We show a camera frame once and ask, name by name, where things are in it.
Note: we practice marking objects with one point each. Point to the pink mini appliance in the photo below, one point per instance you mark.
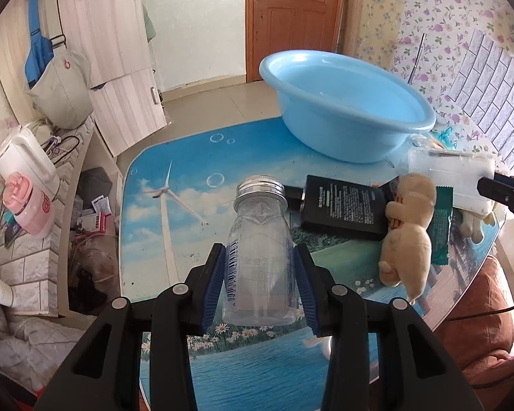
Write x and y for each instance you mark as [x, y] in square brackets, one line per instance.
[31, 207]

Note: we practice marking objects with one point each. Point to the dustpan with long handle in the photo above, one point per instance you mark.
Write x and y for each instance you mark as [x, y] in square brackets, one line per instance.
[417, 59]

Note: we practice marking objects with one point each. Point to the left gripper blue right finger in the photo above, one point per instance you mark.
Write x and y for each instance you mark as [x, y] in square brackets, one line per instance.
[309, 286]

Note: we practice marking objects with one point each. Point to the green padded jacket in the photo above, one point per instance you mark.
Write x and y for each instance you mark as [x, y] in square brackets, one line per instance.
[149, 26]

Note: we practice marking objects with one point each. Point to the dark green snack packet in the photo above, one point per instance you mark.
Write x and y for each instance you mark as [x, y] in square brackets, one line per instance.
[439, 228]

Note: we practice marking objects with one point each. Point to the white plastic hanger hook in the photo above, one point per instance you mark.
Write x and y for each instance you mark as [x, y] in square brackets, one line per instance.
[324, 343]

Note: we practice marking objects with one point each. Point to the white wardrobe cabinet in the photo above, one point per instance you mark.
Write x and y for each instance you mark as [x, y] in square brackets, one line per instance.
[111, 34]

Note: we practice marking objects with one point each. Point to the clear bottle with metal lid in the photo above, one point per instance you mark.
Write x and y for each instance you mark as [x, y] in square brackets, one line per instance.
[259, 280]

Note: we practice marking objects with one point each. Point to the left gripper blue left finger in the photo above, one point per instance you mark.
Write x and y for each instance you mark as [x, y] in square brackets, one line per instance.
[214, 286]

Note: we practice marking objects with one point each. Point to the blue strap bag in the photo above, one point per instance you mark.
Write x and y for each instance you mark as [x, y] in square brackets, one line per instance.
[40, 52]

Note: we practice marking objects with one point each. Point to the white plush with yellow hood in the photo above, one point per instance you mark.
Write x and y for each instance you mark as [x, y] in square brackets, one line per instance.
[472, 225]

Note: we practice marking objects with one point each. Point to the light blue plastic basin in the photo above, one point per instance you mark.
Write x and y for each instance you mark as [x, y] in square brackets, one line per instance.
[345, 108]

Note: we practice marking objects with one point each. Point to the rolled bamboo mat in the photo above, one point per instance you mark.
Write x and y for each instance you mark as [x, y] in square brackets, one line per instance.
[351, 23]

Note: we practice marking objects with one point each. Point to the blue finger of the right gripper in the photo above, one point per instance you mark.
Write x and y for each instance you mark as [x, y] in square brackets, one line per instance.
[504, 179]
[491, 189]

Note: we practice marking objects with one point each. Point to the clear plastic storage box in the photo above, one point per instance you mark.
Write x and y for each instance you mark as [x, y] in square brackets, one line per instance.
[459, 170]

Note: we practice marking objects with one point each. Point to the grey tote bag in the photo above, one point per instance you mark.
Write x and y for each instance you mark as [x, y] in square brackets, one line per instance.
[62, 92]

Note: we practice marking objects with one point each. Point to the white electric kettle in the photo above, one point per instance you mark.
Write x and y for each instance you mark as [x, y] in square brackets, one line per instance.
[21, 153]

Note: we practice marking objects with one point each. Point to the brown wooden door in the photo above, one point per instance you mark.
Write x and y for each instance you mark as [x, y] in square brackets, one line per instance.
[278, 25]

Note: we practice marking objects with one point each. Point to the red cushion seat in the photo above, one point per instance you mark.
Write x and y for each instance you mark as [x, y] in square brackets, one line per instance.
[478, 334]

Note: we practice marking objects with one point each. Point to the bag of cotton swabs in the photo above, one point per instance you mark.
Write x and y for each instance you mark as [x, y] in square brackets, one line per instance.
[424, 141]

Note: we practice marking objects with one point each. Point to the tan plush dog toy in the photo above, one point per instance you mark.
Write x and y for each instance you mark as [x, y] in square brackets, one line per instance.
[406, 251]

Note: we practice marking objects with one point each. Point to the black cosmetic tube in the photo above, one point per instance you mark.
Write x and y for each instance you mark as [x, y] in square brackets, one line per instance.
[340, 208]

